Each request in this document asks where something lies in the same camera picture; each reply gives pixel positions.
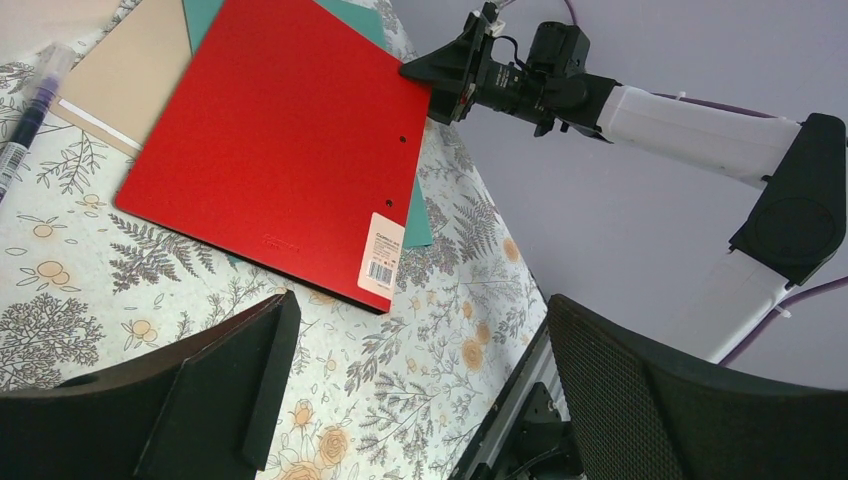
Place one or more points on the beige notebook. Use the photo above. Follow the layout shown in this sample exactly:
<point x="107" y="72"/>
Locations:
<point x="119" y="90"/>

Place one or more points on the blue pen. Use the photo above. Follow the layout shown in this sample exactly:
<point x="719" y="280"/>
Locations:
<point x="55" y="63"/>

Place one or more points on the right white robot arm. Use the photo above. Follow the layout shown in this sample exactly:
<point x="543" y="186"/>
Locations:
<point x="799" y="167"/>

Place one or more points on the floral table mat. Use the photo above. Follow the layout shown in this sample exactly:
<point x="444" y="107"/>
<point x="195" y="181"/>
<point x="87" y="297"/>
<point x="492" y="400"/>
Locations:
<point x="87" y="290"/>

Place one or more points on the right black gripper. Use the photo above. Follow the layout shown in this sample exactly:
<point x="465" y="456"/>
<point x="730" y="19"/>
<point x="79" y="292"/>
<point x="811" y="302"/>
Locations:
<point x="550" y="86"/>

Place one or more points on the teal folder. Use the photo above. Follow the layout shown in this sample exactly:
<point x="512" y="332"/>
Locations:
<point x="199" y="16"/>

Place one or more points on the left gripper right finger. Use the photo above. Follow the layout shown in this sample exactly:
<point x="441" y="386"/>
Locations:
<point x="643" y="410"/>

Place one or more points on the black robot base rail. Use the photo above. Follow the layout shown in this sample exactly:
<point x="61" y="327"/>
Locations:
<point x="527" y="432"/>

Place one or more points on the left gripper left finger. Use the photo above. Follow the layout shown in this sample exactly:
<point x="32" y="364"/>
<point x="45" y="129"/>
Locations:
<point x="166" y="411"/>

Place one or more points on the red ring binder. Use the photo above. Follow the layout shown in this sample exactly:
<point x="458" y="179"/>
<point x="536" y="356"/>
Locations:
<point x="291" y="141"/>

